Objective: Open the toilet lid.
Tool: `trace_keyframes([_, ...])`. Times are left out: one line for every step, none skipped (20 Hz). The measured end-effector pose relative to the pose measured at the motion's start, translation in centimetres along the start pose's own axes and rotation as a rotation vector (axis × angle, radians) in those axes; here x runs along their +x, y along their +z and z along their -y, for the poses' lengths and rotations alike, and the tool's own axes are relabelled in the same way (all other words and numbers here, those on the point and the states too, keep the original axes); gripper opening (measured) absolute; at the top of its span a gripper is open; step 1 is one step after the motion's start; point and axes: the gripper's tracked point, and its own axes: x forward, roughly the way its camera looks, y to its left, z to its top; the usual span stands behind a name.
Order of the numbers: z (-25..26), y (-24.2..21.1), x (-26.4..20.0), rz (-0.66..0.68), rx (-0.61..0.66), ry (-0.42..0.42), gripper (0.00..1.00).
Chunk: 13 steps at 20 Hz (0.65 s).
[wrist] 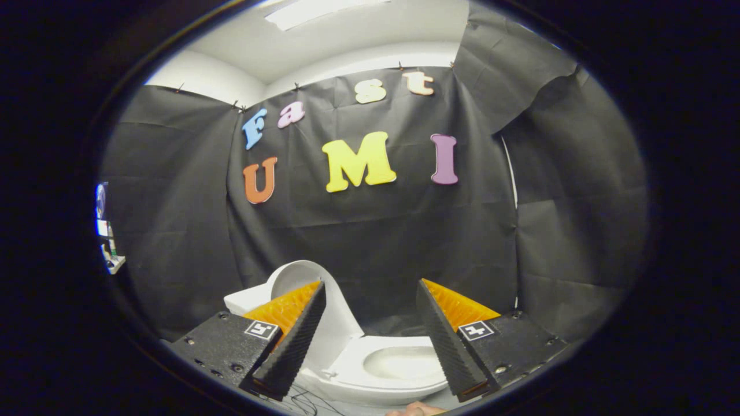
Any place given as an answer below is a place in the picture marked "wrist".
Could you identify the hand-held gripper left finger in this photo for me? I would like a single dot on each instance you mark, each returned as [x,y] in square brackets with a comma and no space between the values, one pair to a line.
[295,346]

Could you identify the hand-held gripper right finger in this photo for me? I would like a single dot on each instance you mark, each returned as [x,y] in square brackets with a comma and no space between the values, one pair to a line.
[448,346]

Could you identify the white toilet lid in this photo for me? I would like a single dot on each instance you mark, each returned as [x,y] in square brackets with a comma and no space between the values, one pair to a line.
[335,323]

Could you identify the black backdrop cloth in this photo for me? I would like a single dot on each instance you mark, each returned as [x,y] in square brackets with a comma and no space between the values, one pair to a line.
[376,231]

